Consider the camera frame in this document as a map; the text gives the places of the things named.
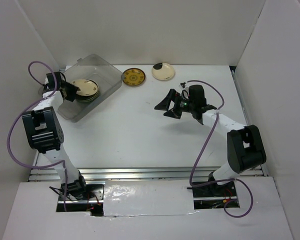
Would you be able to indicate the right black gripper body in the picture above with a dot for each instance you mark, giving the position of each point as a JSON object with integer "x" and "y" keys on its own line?
{"x": 186, "y": 105}

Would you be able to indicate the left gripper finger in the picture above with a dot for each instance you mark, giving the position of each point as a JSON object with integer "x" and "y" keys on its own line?
{"x": 69, "y": 96}
{"x": 69, "y": 89}

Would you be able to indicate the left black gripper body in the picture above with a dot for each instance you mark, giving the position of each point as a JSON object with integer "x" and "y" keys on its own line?
{"x": 62, "y": 85}

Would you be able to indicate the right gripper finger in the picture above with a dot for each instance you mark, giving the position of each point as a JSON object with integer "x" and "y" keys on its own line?
{"x": 173, "y": 114}
{"x": 165, "y": 103}

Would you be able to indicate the cream plate with brown motifs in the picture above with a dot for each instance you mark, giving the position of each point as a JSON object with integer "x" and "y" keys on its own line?
{"x": 86, "y": 87}

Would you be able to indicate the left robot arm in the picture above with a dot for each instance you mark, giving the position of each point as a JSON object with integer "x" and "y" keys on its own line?
{"x": 44, "y": 134}

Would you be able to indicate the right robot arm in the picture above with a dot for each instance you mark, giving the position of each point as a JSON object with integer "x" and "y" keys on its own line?
{"x": 245, "y": 148}

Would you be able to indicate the clear plastic bin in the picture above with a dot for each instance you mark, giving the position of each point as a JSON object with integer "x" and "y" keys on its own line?
{"x": 98, "y": 70}

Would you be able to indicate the cream plate with black patch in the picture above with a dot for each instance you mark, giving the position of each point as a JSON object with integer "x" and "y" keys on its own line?
{"x": 163, "y": 71}

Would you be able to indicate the yellow patterned plate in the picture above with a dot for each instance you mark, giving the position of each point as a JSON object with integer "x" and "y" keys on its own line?
{"x": 133, "y": 77}

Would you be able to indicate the white cover panel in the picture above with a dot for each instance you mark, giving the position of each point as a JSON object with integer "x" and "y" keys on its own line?
{"x": 147, "y": 198}

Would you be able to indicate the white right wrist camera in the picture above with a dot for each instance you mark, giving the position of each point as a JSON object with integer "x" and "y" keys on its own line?
{"x": 183, "y": 85}

